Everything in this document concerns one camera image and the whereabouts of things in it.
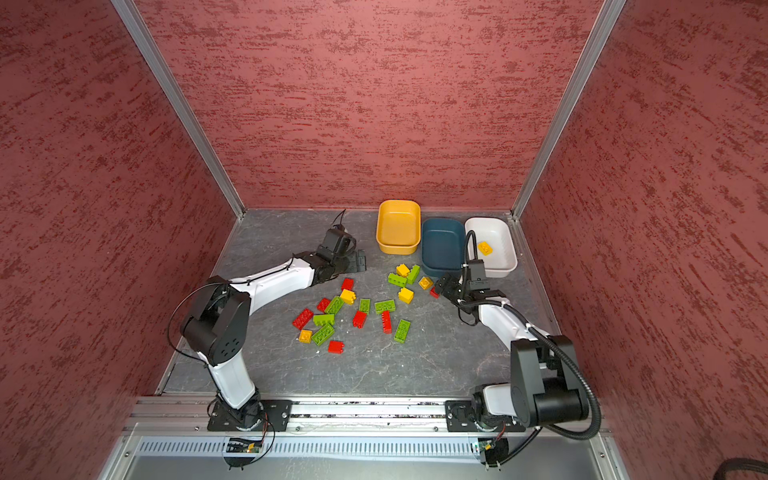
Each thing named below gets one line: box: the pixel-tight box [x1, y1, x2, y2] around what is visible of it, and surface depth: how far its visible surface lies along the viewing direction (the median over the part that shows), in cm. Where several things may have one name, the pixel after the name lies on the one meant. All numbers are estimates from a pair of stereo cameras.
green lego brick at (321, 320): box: [313, 314, 335, 326], surface depth 90 cm
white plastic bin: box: [465, 217, 518, 278], surface depth 112 cm
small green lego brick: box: [359, 298, 371, 314], surface depth 95 cm
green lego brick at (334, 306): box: [324, 296, 345, 315], surface depth 94 cm
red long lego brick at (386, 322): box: [381, 310, 393, 334], surface depth 91 cm
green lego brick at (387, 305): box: [374, 299, 396, 315], surface depth 94 cm
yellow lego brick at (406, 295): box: [398, 287, 415, 304], surface depth 97 cm
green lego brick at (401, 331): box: [394, 319, 410, 344], surface depth 91 cm
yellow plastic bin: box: [376, 200, 421, 255], surface depth 116 cm
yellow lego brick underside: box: [418, 276, 434, 290], surface depth 101 cm
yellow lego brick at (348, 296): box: [340, 288, 357, 305], surface depth 96 cm
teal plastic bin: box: [422, 218, 465, 277], surface depth 112 cm
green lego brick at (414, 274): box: [407, 264, 421, 285], surface depth 102 cm
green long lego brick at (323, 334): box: [312, 324, 335, 346], surface depth 89 cm
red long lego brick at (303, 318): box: [292, 308, 314, 330], surface depth 91 cm
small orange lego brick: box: [299, 329, 313, 344], surface depth 89 cm
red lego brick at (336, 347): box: [327, 340, 345, 355], surface depth 87 cm
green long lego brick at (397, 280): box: [388, 273, 407, 287], surface depth 101 cm
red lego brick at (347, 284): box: [341, 277, 355, 291], surface depth 99 cm
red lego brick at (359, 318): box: [352, 310, 367, 329], surface depth 91 cm
